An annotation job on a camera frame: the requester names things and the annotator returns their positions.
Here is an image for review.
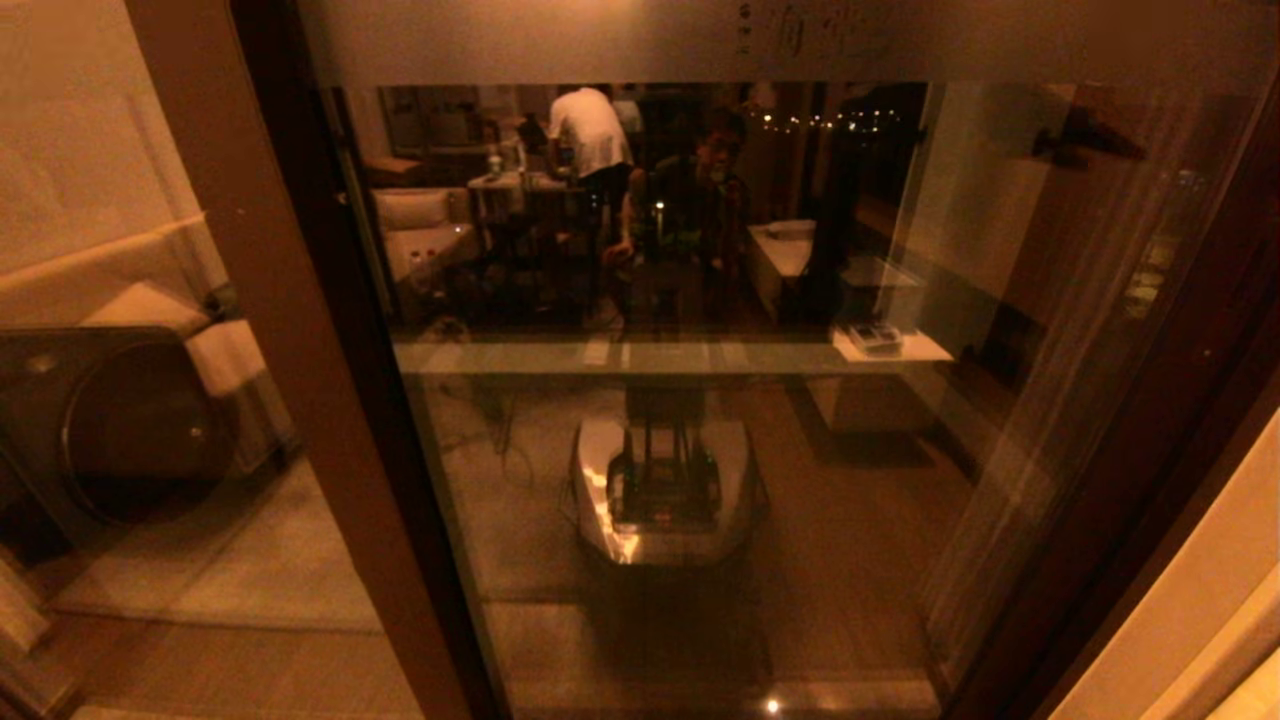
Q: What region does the brown framed sliding glass door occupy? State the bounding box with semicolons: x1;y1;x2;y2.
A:
295;0;1280;720

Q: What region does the brown framed fixed glass panel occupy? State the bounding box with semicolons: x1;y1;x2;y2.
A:
0;0;476;720

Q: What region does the dark brown door frame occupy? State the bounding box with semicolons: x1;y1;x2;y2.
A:
1010;340;1280;720

